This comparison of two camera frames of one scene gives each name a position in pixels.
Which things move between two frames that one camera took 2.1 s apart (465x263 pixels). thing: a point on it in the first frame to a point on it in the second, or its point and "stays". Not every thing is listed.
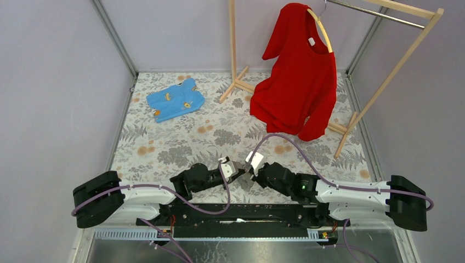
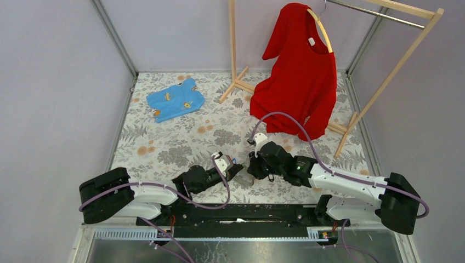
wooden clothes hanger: (319, 21) stays
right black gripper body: (265, 182) to (262, 169)
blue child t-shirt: (175, 101) stays
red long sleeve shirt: (299, 97) stays
